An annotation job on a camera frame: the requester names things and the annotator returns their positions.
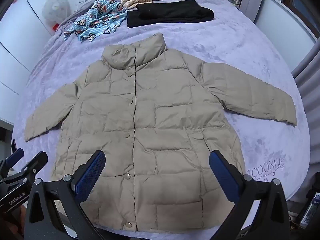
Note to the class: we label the grey curtain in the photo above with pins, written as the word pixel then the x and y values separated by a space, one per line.
pixel 247 0

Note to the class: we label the white wardrobe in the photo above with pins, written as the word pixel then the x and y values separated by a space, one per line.
pixel 15 35

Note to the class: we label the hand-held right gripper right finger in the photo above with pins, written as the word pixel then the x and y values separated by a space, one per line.
pixel 222 172

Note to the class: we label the blue monkey print cloth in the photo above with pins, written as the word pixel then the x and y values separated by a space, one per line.
pixel 100 22

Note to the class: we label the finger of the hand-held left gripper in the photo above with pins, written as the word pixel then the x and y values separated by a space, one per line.
pixel 11 158
pixel 35 162

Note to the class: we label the white covered fan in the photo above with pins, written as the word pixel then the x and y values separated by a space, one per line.
pixel 53 7

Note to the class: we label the black garment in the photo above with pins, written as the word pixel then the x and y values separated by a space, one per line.
pixel 170 12

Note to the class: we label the red object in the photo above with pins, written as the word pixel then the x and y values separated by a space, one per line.
pixel 56 27

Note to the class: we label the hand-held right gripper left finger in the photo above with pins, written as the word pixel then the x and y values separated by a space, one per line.
pixel 92 171

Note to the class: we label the blue patterned box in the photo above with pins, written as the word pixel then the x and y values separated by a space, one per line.
pixel 310 210

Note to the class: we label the beige puffer jacket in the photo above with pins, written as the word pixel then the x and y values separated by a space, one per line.
pixel 162 105

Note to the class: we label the purple fleece blanket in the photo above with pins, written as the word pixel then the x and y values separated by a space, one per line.
pixel 225 45

